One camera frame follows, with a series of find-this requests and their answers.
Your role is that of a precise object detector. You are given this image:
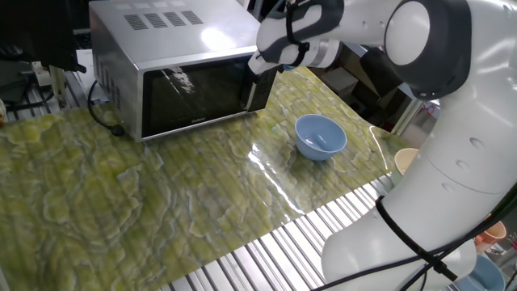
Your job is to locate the black microwave power cable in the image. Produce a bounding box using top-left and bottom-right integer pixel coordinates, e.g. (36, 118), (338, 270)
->
(86, 79), (126, 137)

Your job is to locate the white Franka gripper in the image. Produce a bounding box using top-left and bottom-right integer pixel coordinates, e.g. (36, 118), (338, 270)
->
(246, 40), (315, 76)

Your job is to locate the light blue bowl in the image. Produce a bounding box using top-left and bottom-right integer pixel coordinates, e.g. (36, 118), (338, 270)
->
(294, 113), (348, 162)

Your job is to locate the black keyboard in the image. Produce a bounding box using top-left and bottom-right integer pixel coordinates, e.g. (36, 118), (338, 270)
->
(74, 28), (95, 53)

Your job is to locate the silver microwave oven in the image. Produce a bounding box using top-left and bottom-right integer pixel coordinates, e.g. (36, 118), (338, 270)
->
(88, 0), (280, 143)

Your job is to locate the light blue cup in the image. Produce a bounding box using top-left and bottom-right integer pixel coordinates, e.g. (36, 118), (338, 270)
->
(454, 253), (506, 291)

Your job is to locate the white power strip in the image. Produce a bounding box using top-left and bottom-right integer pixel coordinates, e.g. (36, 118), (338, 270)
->
(30, 60), (54, 88)

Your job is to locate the orange cup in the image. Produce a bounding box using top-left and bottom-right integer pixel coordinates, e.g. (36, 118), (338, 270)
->
(472, 220), (508, 255)

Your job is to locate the white paper sheet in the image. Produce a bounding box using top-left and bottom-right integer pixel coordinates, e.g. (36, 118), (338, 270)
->
(75, 48), (110, 104)

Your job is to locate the green marble pattern mat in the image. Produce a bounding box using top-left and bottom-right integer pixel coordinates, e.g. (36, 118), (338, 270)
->
(0, 65), (410, 291)

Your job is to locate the grey cardboard box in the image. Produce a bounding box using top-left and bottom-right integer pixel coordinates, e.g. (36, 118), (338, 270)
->
(321, 66), (359, 100)

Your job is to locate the large black box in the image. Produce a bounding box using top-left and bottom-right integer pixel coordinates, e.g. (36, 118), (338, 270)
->
(0, 0), (90, 74)

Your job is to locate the cream and green bowl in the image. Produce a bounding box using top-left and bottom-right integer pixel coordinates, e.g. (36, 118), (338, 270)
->
(392, 147), (421, 188)

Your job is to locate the black floor cable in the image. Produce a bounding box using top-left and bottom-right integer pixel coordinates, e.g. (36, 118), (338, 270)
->
(3, 89), (57, 115)

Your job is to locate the silver table leg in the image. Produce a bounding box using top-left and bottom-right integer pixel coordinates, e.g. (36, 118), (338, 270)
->
(388, 95), (426, 137)

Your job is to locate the short aluminium post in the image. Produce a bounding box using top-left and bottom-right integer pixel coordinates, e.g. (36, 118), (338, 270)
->
(48, 65), (69, 109)

